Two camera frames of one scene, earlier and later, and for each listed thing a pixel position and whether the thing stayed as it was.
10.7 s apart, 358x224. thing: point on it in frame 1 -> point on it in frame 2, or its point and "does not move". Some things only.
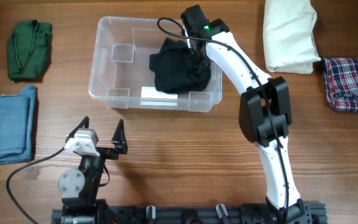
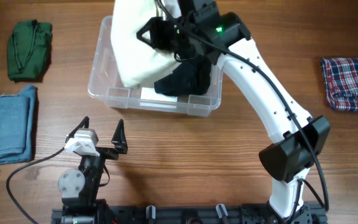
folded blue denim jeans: [7, 122] does not move
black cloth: [176, 70] does not move
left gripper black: [120, 144] does not move
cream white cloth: [288, 33] -> [139, 65]
